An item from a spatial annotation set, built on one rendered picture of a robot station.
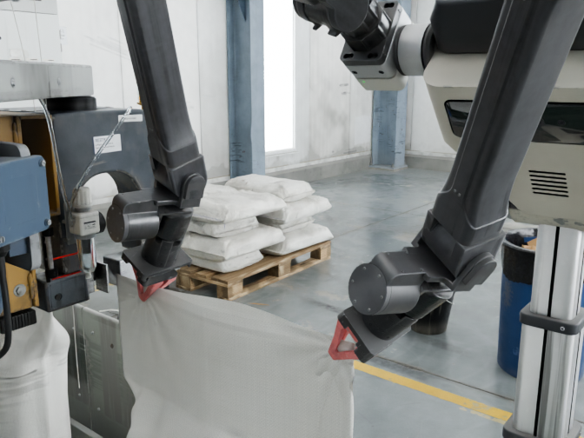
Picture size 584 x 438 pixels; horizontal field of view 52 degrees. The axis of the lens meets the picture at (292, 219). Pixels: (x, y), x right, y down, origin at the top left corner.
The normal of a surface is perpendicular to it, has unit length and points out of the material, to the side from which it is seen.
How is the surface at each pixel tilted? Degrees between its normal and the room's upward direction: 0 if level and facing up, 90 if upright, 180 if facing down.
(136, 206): 106
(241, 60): 90
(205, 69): 90
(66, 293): 90
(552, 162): 130
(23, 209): 90
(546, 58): 121
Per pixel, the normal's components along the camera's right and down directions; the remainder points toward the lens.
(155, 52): 0.61, 0.44
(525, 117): 0.41, 0.67
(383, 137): -0.62, 0.18
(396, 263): 0.40, -0.75
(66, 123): 0.78, 0.15
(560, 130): -0.47, 0.76
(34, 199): 0.97, 0.05
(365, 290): -0.76, -0.06
